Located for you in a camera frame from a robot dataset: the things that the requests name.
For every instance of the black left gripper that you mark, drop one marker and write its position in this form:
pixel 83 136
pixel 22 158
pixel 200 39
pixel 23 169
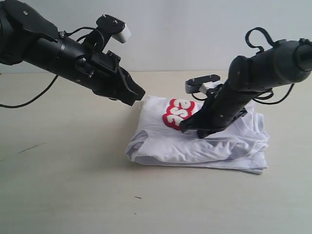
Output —
pixel 85 64

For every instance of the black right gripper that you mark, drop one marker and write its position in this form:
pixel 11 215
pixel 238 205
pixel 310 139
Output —
pixel 219 114

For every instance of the white t-shirt red lettering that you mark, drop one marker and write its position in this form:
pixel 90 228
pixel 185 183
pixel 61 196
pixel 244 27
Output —
pixel 158 140

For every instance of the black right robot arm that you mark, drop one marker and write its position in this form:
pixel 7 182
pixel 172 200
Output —
pixel 289 62

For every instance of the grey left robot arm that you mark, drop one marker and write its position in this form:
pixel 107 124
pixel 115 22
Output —
pixel 26 36

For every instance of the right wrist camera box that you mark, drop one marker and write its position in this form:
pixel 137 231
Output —
pixel 202 84

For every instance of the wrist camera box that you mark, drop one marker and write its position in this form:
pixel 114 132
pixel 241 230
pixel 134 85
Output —
pixel 112 27
pixel 202 84

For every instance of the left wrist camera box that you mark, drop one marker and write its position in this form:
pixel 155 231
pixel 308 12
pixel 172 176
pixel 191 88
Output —
pixel 112 27

